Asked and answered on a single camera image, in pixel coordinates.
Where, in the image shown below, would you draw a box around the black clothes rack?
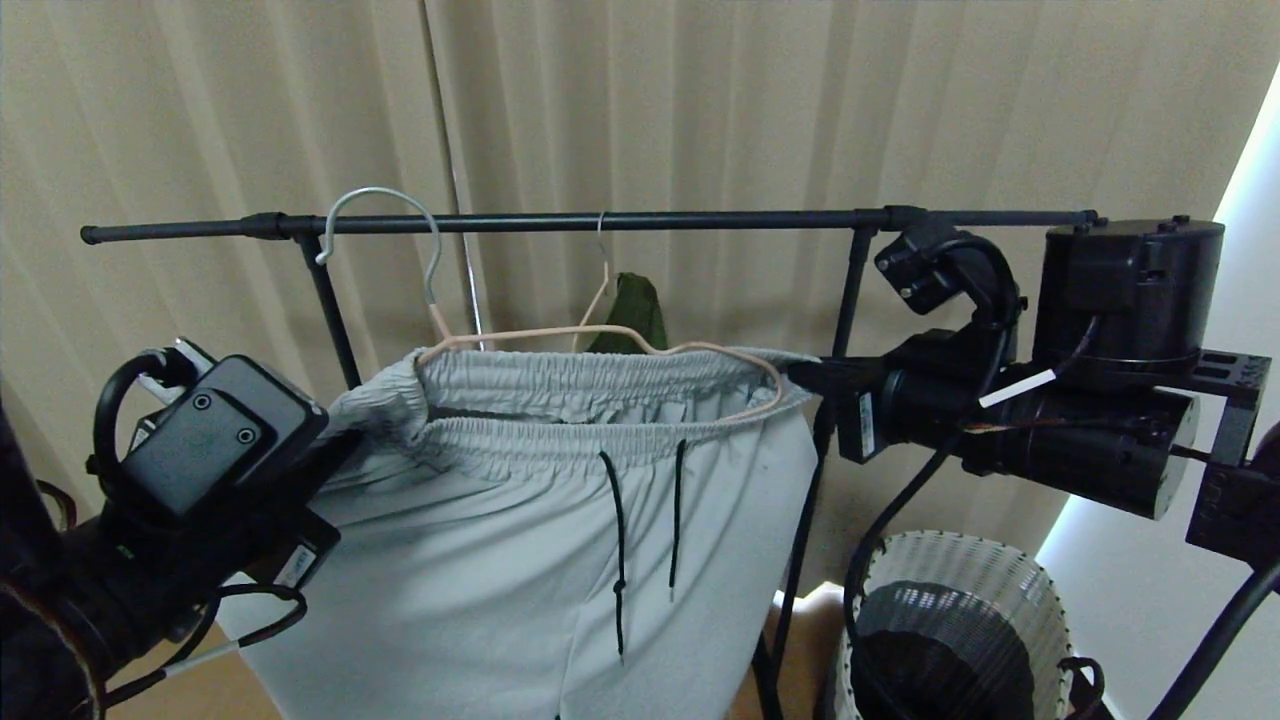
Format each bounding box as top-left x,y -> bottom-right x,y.
80,205 -> 1101,720

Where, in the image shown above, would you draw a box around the beige curtain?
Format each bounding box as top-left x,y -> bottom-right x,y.
0,0 -> 1280,601

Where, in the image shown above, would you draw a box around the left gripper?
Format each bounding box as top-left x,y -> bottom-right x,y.
68,433 -> 363,663

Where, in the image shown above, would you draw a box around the pink clothes hanger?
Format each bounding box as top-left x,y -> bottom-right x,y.
315,187 -> 786,423
572,212 -> 613,351

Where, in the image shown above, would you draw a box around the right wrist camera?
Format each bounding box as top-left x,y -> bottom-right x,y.
875,222 -> 1023,346

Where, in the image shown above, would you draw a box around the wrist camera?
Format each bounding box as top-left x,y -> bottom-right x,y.
875,222 -> 1023,346
118,338 -> 331,521

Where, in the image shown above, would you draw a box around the green long-sleeved shirt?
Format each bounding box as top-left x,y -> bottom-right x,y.
585,272 -> 669,356

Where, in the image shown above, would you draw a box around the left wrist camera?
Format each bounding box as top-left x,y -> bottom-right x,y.
118,338 -> 331,521

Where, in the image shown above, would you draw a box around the pale grey shorts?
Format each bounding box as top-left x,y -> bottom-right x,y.
215,345 -> 823,720

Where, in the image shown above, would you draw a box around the white laundry basket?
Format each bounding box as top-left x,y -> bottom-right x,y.
835,530 -> 1106,720

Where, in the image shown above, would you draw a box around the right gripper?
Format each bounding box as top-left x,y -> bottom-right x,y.
838,328 -> 1201,521

